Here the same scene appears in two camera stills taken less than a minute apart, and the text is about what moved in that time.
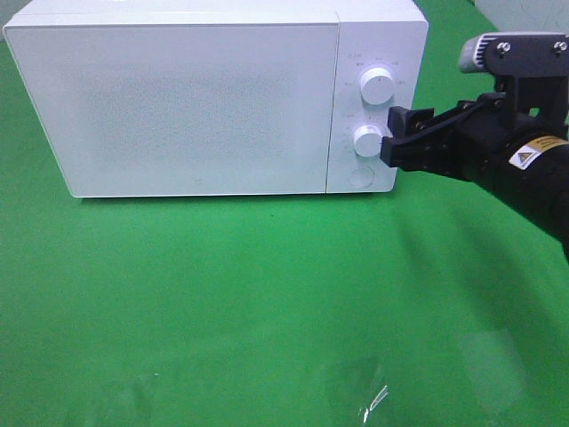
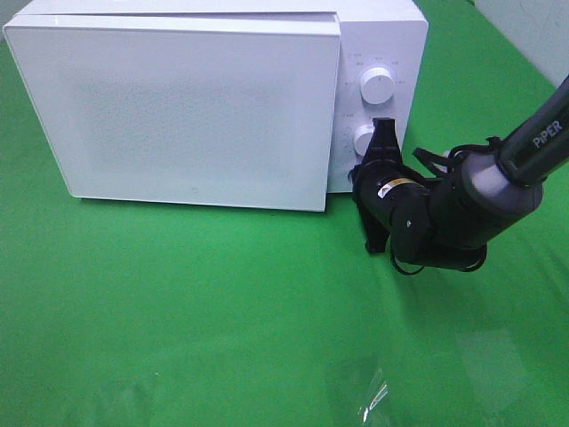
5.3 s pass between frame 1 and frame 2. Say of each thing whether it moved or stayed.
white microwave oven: stayed
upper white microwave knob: stayed
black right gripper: moved
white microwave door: moved
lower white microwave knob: stayed
